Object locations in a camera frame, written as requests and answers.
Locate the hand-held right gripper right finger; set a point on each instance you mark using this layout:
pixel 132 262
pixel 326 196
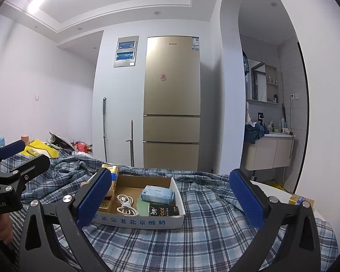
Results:
pixel 246 198

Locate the blue plaid cloth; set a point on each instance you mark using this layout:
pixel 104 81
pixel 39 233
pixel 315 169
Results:
pixel 204 240

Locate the gold refrigerator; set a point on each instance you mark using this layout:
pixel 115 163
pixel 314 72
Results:
pixel 171 104

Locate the beige vanity cabinet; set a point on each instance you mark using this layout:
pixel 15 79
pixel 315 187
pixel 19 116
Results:
pixel 267 153

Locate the white wall socket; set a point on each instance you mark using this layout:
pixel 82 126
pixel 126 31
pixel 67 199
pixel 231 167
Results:
pixel 294 96

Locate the grey electrical panel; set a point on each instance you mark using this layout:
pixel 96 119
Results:
pixel 126 51

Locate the black door frame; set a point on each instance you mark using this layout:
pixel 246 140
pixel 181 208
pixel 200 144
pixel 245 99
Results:
pixel 303 119

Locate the gold blue carton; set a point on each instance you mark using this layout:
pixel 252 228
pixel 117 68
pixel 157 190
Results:
pixel 297 200

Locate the light blue tissue pack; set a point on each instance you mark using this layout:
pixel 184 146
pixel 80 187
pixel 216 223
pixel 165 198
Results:
pixel 157 195

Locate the gold red cigarette pack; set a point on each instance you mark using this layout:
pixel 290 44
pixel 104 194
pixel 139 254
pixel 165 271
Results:
pixel 105 205

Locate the red plastic bag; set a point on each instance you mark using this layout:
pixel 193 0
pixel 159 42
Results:
pixel 82 147

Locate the yellow plastic bag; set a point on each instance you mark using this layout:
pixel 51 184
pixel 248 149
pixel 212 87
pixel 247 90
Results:
pixel 42 147

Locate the pink tape roll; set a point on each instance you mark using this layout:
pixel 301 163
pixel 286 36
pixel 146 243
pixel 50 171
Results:
pixel 25 137

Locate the gold blue cigarette pack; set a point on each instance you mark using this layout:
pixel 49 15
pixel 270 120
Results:
pixel 112 170

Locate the shallow cardboard box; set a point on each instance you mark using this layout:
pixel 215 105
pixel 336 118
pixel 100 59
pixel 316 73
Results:
pixel 147 181

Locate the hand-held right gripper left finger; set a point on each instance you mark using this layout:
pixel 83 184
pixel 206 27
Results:
pixel 95 198

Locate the person's left hand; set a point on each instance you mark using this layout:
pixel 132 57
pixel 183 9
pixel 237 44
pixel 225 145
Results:
pixel 2 228

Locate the green flat pack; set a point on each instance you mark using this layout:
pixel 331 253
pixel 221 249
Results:
pixel 143 208

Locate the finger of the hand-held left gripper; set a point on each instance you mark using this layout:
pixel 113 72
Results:
pixel 34 165
pixel 12 148

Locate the mirror wall cabinet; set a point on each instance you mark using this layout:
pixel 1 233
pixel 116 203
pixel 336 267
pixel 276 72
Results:
pixel 262 80

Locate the dark blue clothing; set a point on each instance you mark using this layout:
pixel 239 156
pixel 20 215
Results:
pixel 253 134

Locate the pink fridge magnet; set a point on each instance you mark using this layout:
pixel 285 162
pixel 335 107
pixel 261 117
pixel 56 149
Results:
pixel 163 77

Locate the black gold lettered box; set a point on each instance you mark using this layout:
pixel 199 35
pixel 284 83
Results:
pixel 164 211

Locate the yellow bag on floor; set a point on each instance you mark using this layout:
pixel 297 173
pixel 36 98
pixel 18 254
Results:
pixel 278 186

